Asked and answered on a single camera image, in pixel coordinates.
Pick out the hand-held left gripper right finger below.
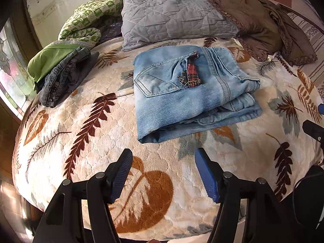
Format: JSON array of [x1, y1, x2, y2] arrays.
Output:
[[195, 147, 296, 243]]

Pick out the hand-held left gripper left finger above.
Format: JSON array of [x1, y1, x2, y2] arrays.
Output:
[[33, 149, 133, 243]]

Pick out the light blue denim pants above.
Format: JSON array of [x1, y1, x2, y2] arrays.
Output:
[[133, 45, 262, 144]]

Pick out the cream leaf-print fleece blanket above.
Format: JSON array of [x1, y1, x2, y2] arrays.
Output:
[[11, 37, 324, 241]]

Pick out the striped beige maroon blanket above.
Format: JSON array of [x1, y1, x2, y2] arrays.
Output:
[[254, 0, 324, 102]]

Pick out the grey denim garment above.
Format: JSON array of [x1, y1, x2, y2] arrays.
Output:
[[38, 47, 100, 109]]

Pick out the brown garment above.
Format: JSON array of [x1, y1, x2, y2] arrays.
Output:
[[186, 0, 318, 66]]

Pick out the plain green cloth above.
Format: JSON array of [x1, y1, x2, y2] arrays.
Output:
[[27, 38, 95, 92]]

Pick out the dark purple cloth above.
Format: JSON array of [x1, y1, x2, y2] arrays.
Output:
[[101, 21, 124, 41]]

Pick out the grey quilted pillow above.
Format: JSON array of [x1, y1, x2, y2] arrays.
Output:
[[121, 0, 240, 51]]

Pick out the green and white patterned quilt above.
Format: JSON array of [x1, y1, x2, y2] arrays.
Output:
[[58, 0, 124, 48]]

